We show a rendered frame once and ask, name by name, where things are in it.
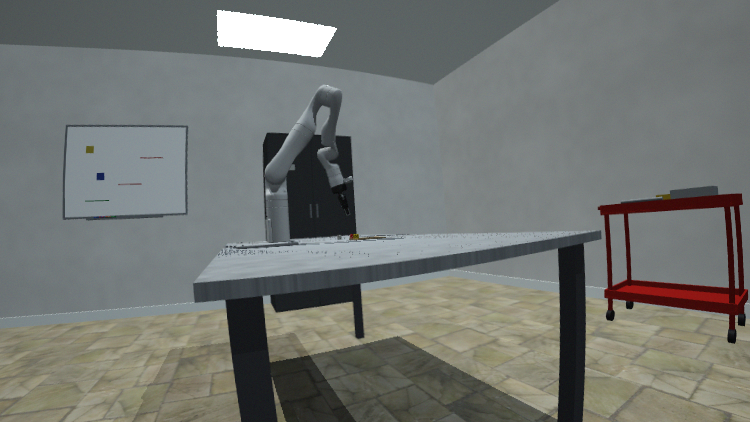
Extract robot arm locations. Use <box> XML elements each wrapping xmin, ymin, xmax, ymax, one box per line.
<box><xmin>265</xmin><ymin>85</ymin><xmax>353</xmax><ymax>243</ymax></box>

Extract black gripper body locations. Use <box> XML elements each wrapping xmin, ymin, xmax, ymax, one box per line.
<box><xmin>331</xmin><ymin>183</ymin><xmax>347</xmax><ymax>196</ymax></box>

